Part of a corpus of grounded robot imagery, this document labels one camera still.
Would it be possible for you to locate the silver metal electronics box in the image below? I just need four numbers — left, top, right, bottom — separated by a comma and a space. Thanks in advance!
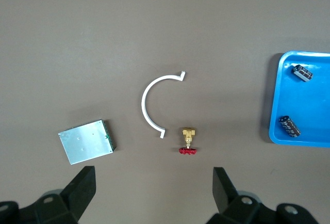
58, 119, 117, 165

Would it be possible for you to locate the brass valve red handwheel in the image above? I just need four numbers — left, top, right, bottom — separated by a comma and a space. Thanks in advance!
178, 127, 199, 156

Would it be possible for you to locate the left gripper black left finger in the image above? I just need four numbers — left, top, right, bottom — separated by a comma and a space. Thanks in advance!
0, 166, 97, 224

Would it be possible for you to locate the brown table mat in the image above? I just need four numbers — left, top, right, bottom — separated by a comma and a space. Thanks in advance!
0, 0, 330, 224

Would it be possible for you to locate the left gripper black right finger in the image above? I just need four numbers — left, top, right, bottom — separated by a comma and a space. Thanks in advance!
206, 166, 320, 224

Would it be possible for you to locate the blue plastic tray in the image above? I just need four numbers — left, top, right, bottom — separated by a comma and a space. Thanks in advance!
268, 51, 330, 148

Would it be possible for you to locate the white curved plastic bracket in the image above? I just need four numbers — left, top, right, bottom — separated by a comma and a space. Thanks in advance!
141, 71, 186, 139

